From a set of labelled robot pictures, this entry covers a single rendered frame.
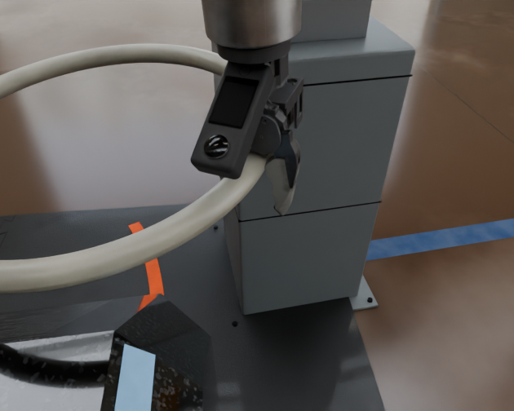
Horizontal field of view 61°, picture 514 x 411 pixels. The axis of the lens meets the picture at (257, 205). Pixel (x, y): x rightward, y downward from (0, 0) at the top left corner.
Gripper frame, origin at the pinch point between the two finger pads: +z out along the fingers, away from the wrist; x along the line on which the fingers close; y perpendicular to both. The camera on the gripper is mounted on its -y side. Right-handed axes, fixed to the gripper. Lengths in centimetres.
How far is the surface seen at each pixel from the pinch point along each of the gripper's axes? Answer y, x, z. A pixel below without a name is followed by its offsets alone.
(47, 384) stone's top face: -26.4, 10.9, 3.1
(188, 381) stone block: -18.7, 1.4, 10.6
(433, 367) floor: 40, -35, 88
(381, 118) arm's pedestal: 57, -8, 19
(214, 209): -9.1, 0.5, -7.0
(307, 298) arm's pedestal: 47, 6, 83
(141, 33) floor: 252, 204, 87
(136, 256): -16.4, 4.9, -6.4
